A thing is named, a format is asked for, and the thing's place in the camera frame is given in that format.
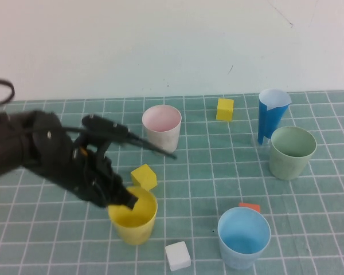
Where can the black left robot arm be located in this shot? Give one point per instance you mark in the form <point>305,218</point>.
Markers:
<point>23,149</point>

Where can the white foam cube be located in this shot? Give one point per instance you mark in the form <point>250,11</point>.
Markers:
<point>177,256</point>

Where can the yellow foam cube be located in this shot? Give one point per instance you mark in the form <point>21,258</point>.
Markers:
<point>144,176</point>
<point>224,111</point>

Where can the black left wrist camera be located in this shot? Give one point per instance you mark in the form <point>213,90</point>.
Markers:
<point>106,127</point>

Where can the light blue plastic cup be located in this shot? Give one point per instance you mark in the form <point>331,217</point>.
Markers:
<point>240,259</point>

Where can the pale green plastic cup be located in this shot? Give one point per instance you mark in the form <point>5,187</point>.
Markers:
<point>286,169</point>

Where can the green checked tablecloth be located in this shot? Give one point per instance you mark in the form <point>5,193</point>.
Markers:
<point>218,177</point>

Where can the orange foam cube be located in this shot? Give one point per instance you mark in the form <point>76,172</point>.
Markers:
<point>249,206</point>

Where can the white cup pink inside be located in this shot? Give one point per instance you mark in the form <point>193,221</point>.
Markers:
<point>163,137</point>

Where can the blue paper wrapped clear glass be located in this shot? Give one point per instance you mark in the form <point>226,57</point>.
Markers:
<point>268,120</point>

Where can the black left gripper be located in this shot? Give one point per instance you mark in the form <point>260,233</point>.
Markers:
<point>94,174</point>

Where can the yellow plastic cup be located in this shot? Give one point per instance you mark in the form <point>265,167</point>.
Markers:
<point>134,232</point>

